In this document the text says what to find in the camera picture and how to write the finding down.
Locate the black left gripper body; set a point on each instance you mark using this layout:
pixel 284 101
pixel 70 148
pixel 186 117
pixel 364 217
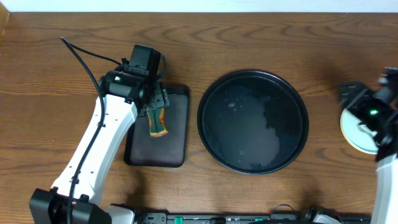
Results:
pixel 158 100

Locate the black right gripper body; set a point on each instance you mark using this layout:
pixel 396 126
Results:
pixel 369 108

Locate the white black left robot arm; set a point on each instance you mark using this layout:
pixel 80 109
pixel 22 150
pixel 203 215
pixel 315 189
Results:
pixel 76 194

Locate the dark rectangular sponge tray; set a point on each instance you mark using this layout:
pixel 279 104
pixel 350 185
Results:
pixel 163 151

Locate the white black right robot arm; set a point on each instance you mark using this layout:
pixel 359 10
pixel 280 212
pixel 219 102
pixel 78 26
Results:
pixel 385 207

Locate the mint plate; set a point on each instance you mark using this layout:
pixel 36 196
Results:
pixel 357 133

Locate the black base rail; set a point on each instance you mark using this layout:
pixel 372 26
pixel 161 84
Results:
pixel 315 214

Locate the orange green scrub sponge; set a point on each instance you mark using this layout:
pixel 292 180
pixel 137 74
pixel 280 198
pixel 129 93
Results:
pixel 157 125

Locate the round black serving tray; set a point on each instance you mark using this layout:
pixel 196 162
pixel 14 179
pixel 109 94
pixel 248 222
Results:
pixel 253 122

